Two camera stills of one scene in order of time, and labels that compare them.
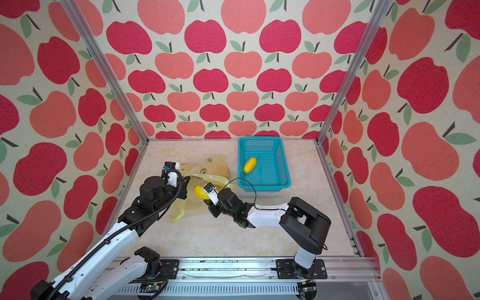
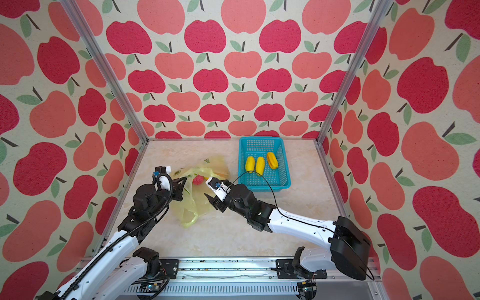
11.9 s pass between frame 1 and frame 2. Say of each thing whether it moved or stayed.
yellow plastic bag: moved
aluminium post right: stayed
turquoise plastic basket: stayed
